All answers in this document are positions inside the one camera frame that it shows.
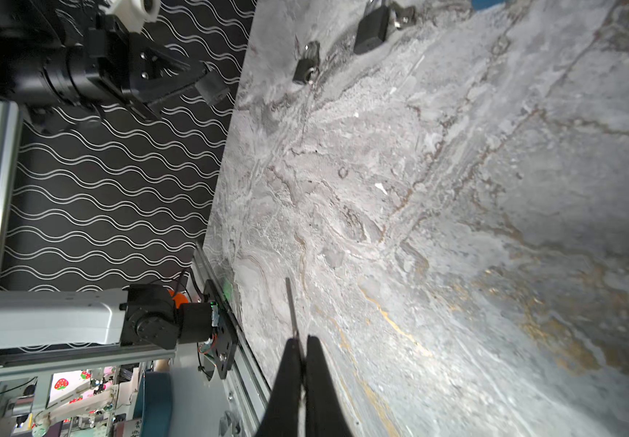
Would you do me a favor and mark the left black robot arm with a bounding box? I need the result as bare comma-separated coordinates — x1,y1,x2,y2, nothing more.
0,1,255,293

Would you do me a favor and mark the black padlock top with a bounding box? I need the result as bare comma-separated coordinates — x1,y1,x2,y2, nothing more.
292,41,320,86

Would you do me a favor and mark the blue padlock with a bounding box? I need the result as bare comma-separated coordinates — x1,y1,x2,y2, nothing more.
470,0,507,12

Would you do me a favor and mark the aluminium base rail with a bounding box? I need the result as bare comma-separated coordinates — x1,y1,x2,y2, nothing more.
192,246,271,436

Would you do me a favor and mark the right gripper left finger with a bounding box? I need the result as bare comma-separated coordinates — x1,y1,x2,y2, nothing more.
255,338,303,437

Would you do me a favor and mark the black padlock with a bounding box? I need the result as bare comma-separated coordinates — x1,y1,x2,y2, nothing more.
353,0,417,56
194,70,230,107
292,41,320,86

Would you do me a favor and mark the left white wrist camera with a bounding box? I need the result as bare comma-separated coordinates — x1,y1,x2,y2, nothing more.
101,0,161,33

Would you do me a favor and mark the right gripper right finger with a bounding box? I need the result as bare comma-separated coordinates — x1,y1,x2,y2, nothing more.
305,336,353,437

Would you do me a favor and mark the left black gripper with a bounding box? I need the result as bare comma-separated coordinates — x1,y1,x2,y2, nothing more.
40,15,209,118

